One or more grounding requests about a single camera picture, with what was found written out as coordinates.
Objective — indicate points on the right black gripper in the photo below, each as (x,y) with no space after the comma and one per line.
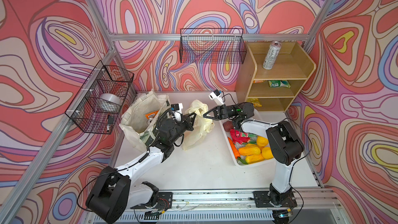
(216,111)

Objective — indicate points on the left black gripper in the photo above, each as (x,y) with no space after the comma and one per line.
(187,124)

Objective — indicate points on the cream plastic grocery bag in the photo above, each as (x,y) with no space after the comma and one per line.
(202,126)

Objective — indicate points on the white perforated plastic basket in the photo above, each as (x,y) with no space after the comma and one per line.
(240,163)

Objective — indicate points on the orange Fox's candy bag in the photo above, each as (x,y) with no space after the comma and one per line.
(151,115)

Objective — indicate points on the leaf print canvas tote bag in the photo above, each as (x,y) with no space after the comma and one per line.
(134,123)

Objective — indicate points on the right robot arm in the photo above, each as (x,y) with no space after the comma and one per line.
(285,144)

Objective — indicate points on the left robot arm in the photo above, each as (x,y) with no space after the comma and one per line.
(114,189)

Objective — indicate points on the toy dark red fruit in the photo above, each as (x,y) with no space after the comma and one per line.
(227,126)

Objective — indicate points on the yellow chips packet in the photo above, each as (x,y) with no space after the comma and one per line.
(255,101)

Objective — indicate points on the toy carrot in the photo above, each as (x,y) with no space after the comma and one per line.
(234,150)

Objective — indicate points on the toy yellow corn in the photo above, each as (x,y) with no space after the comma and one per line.
(249,150)

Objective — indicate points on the toy yellow lemon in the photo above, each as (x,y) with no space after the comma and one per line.
(261,141)

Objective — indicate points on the wooden shelf unit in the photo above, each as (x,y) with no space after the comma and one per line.
(292,64)

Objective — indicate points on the green snack packet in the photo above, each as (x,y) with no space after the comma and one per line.
(279,84)

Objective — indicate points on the white tape roll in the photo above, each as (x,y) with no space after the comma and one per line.
(109,103)

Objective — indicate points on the black wire basket back wall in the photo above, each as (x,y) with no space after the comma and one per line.
(212,45)

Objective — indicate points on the black wire basket wall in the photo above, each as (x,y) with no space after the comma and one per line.
(84,111)
(212,45)

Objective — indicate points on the black wire basket left wall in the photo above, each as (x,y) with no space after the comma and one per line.
(84,111)

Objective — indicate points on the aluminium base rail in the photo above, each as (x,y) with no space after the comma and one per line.
(303,206)

